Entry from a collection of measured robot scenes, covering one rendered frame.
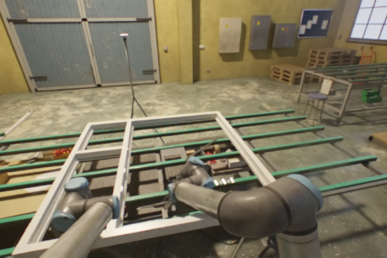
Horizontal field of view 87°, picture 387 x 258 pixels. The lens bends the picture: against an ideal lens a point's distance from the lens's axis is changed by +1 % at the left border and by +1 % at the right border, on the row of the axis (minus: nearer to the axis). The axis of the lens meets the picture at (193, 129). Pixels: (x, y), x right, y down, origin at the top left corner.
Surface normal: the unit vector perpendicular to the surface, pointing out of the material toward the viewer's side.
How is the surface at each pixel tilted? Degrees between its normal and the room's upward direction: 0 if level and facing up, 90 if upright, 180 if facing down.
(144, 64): 90
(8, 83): 90
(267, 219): 58
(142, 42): 90
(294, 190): 20
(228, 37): 90
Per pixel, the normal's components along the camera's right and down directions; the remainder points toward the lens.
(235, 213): -0.61, -0.30
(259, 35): 0.22, 0.45
